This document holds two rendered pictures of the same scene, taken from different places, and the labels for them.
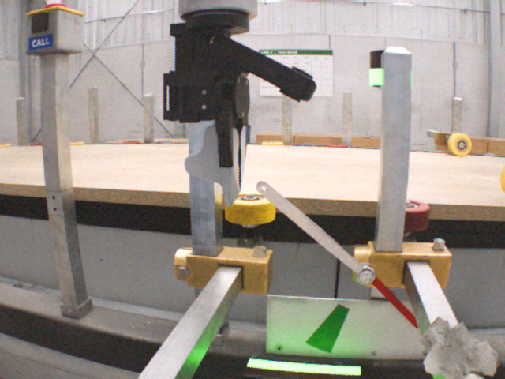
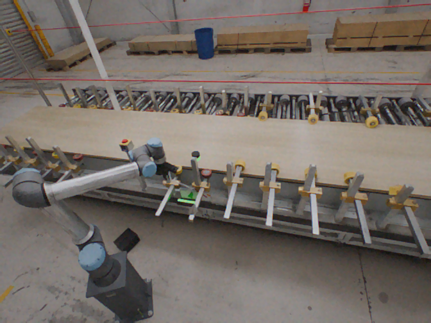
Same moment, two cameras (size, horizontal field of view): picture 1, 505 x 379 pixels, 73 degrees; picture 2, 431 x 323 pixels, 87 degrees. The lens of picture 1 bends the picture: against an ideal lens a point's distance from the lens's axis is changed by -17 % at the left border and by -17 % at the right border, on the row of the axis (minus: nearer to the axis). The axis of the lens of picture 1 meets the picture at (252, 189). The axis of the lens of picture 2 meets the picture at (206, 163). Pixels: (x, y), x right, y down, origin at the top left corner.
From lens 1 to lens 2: 1.34 m
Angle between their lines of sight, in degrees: 31
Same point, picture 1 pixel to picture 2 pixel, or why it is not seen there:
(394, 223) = (197, 182)
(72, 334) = (145, 194)
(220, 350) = (173, 197)
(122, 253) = not seen: hidden behind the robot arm
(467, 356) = (193, 211)
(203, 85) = (160, 172)
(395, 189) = (196, 177)
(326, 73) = not seen: outside the picture
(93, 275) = not seen: hidden behind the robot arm
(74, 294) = (144, 187)
